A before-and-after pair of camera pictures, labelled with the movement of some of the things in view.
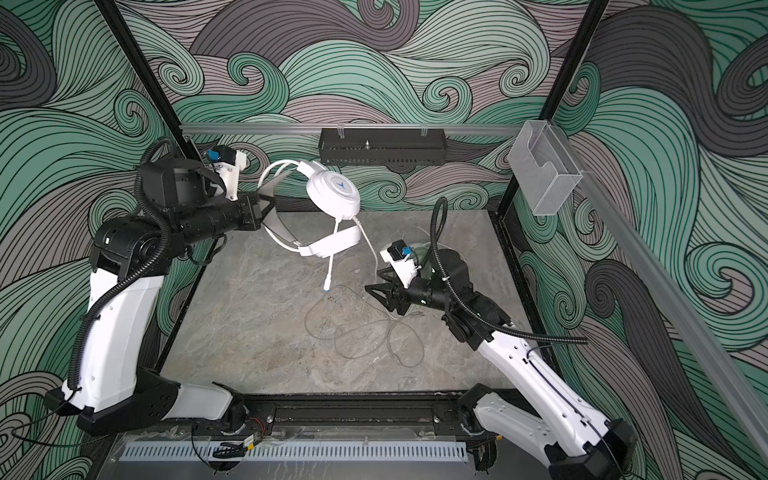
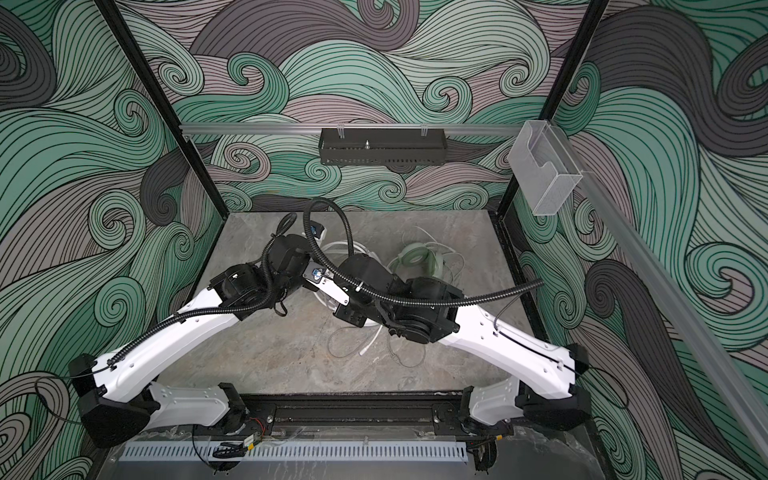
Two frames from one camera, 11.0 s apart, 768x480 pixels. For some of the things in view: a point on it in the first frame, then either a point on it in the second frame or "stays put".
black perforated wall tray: (422, 146) stays put
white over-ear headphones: (333, 194) → (322, 298)
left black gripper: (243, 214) → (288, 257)
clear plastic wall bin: (544, 167) stays put
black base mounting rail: (325, 416) stays put
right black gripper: (404, 296) → (367, 315)
